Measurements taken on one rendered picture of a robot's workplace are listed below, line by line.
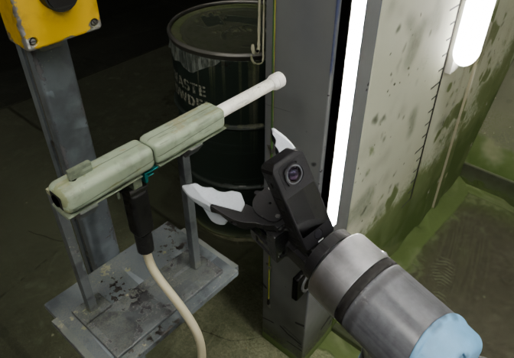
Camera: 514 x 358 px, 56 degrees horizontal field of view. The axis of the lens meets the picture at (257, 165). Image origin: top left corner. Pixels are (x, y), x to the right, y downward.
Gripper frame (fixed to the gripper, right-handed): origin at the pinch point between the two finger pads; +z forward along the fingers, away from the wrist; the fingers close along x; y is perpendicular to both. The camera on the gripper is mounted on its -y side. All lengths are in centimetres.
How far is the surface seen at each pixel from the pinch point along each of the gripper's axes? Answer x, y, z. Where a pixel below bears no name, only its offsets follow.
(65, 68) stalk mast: -9.1, -1.6, 30.6
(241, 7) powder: 83, 65, 114
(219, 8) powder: 75, 64, 119
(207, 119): 5.4, 7.9, 14.4
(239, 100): 13.7, 10.6, 17.1
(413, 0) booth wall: 70, 18, 23
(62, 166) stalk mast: -17.1, 15.0, 29.4
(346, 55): 39.3, 13.3, 15.2
